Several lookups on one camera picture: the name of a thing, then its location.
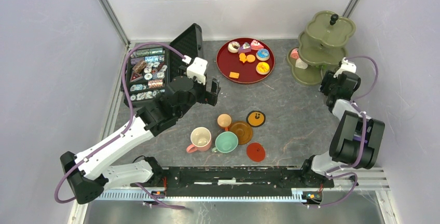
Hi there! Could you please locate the white roll cake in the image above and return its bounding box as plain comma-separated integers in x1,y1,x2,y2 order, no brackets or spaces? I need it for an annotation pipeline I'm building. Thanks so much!
295,58,308,69

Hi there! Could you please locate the pink roll cake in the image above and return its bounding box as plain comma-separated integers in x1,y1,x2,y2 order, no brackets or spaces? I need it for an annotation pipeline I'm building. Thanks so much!
290,48,299,60

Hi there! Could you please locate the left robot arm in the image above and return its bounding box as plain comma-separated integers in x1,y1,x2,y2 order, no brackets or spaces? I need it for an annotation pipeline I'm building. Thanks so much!
54,76,221,204

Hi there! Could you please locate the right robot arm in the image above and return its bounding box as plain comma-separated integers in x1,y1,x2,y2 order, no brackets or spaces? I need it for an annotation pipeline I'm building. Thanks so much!
299,71,386,187

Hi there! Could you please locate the small orange cup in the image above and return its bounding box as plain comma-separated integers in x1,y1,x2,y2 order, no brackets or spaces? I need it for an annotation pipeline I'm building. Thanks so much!
217,114,232,131

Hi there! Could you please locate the orange square cracker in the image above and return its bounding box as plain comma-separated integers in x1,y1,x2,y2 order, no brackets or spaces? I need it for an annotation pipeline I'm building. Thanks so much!
229,72,240,79

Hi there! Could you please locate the pink mug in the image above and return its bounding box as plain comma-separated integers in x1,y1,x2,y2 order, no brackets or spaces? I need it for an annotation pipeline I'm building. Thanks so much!
186,127,212,153

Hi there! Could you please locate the green three-tier stand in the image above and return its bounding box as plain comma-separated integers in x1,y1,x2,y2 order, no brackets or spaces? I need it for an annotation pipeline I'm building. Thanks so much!
286,10,356,86

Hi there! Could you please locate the brown saucer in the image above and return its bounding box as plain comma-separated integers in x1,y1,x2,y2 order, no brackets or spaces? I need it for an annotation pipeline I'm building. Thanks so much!
228,121,253,145

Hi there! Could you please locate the mint green cup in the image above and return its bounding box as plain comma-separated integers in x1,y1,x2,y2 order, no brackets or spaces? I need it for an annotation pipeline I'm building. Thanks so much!
211,131,238,153

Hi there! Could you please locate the red round tray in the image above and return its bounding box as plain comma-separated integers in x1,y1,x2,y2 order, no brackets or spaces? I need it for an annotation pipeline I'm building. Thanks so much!
215,37,276,84

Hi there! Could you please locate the orange smiley coaster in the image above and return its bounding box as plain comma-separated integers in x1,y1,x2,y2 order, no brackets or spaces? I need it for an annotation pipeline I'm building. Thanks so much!
246,110,266,128

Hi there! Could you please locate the orange bear cookie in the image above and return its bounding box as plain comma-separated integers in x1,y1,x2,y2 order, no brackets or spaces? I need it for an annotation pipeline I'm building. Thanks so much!
239,53,247,63

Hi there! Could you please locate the round orange cookie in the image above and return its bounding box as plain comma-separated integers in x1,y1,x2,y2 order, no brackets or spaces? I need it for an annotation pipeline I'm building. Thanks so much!
246,54,256,63

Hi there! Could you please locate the white chocolate donut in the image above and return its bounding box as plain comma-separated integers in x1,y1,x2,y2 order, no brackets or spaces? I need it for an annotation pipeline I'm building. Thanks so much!
227,41,241,53

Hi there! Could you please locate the yellow frosted donut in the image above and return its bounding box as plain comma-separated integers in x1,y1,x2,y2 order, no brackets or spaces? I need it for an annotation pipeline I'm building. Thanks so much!
256,62,271,75

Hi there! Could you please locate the purple triangle cake slice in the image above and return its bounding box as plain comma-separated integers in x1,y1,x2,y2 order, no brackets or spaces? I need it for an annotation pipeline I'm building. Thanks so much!
238,42,252,53

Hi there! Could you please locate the black open case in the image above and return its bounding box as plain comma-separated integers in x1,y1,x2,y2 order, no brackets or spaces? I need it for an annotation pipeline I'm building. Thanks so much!
125,23,203,108

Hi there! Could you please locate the blue frosted donut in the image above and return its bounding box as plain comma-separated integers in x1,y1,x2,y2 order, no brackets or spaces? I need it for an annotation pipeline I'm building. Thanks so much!
256,49,270,61

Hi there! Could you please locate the pink strawberry cake slice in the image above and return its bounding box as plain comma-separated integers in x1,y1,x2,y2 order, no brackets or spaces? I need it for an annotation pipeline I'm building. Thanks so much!
250,40,265,51

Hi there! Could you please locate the red round coaster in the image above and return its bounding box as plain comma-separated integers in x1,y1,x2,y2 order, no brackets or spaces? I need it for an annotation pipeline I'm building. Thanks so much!
246,142,266,162

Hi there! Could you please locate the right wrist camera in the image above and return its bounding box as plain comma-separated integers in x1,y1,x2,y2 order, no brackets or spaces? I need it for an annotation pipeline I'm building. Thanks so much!
333,57,356,78

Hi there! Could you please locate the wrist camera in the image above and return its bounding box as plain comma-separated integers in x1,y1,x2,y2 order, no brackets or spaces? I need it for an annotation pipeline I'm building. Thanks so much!
333,57,356,78
186,57,208,85

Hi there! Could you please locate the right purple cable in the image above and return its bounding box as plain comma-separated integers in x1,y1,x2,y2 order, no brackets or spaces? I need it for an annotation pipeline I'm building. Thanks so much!
306,55,379,208

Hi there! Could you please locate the purple cable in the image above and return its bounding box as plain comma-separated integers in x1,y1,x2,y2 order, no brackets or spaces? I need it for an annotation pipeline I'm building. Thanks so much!
306,55,379,208
54,41,193,210

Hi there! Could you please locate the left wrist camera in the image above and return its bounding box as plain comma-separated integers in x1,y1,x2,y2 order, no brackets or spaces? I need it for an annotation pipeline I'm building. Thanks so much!
186,57,208,85

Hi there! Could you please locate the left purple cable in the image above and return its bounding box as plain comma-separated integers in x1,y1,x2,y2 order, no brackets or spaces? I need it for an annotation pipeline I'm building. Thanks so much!
54,41,193,210

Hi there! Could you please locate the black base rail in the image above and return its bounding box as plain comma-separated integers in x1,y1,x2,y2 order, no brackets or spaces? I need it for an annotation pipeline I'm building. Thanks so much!
141,157,334,198

